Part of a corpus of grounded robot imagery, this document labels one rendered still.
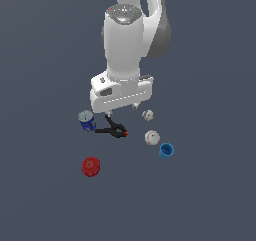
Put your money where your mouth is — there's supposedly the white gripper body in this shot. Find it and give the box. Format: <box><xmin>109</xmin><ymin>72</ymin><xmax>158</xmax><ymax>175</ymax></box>
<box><xmin>89</xmin><ymin>70</ymin><xmax>155</xmax><ymax>115</ymax></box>

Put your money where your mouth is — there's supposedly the small white crumpled object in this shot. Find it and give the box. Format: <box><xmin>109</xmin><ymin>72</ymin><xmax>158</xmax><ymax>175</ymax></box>
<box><xmin>141</xmin><ymin>109</ymin><xmax>155</xmax><ymax>122</ymax></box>

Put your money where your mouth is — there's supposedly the black spring clamp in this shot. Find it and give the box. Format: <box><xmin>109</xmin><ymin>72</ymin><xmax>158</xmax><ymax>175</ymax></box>
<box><xmin>94</xmin><ymin>114</ymin><xmax>129</xmax><ymax>140</ymax></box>

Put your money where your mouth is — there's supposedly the blue tin can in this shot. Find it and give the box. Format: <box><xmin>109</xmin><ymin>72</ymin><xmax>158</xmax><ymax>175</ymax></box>
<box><xmin>77</xmin><ymin>109</ymin><xmax>97</xmax><ymax>133</ymax></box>

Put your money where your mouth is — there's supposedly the white baseball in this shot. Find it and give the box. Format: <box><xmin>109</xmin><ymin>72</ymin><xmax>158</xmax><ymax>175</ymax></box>
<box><xmin>144</xmin><ymin>129</ymin><xmax>161</xmax><ymax>147</ymax></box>

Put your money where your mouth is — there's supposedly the blue plastic cup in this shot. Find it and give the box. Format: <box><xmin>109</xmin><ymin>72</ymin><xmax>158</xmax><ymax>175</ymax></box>
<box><xmin>158</xmin><ymin>142</ymin><xmax>175</xmax><ymax>160</ymax></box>

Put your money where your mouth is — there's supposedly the red apple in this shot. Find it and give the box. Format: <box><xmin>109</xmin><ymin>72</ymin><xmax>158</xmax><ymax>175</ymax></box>
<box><xmin>81</xmin><ymin>156</ymin><xmax>101</xmax><ymax>178</ymax></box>

